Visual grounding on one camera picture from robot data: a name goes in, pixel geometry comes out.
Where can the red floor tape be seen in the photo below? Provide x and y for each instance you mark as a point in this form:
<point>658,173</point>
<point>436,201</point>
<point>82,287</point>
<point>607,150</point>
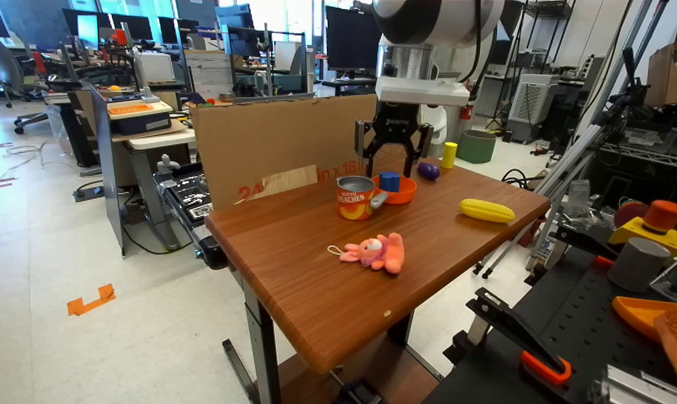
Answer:
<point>0,183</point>

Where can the grey desk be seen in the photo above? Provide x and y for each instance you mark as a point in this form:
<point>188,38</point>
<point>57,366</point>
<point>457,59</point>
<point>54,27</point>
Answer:
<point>142,168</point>

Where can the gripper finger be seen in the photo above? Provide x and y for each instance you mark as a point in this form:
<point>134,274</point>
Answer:
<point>367,143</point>
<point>421,147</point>

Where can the orange toy pot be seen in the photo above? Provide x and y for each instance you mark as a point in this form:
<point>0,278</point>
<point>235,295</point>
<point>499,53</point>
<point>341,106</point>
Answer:
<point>404,193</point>

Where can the brown cardboard panel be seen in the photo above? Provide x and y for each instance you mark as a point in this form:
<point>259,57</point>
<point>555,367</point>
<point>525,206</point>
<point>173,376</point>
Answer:
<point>271,140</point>

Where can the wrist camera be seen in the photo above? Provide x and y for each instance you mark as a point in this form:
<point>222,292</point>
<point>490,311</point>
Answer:
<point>422,91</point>

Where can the green bucket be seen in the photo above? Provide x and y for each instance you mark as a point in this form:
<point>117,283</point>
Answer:
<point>476,147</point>

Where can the yellow toy corn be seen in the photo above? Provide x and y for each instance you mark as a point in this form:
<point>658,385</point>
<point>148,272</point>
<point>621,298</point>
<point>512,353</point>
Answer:
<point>486,210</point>

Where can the yellow cylinder block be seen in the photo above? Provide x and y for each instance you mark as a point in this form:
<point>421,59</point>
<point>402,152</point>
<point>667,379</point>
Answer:
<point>449,155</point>

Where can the white plastic jug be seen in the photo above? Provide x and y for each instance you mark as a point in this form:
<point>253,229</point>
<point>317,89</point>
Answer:
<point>437,126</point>

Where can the row of monitors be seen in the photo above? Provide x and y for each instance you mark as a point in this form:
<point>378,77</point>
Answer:
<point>131,25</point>

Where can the blue cylinder block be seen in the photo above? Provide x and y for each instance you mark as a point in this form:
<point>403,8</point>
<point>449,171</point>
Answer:
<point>389,180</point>

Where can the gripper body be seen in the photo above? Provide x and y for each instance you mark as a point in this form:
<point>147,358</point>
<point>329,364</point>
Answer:
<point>397,122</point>

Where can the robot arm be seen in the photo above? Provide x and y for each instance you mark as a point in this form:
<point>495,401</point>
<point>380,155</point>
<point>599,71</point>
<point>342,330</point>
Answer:
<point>437,19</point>

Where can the grey office chair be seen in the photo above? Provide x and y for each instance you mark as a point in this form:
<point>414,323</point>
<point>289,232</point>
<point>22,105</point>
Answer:
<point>7,67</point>

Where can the grey cylinder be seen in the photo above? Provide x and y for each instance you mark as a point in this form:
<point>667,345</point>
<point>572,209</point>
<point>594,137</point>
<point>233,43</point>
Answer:
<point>636,265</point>

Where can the black monitor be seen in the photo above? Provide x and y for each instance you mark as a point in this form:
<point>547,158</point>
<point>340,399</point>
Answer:
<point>351,40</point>

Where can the grey device with orange top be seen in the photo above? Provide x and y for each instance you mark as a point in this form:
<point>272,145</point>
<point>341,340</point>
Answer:
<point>139,115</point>

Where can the cardboard box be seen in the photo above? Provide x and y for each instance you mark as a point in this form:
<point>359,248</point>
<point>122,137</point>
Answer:
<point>672,73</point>

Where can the yellow emergency stop button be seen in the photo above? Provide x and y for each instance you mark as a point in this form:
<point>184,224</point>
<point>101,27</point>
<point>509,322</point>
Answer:
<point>655,224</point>

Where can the orange plastic tray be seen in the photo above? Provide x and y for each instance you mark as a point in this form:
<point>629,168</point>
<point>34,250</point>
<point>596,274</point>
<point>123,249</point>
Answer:
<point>639,314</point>

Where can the purple toy eggplant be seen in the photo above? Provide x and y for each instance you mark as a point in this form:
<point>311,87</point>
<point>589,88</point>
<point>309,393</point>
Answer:
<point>429,171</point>

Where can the pink plush toy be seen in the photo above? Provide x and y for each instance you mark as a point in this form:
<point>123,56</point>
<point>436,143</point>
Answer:
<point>379,253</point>

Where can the white air cooler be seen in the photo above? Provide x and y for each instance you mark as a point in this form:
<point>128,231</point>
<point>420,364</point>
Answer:
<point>530,106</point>

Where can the orange peaches can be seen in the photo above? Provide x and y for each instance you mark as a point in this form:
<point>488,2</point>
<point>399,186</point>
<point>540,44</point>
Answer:
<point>354,201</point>

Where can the orange floor tape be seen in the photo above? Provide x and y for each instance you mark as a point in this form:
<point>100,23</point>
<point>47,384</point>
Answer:
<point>91,302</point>

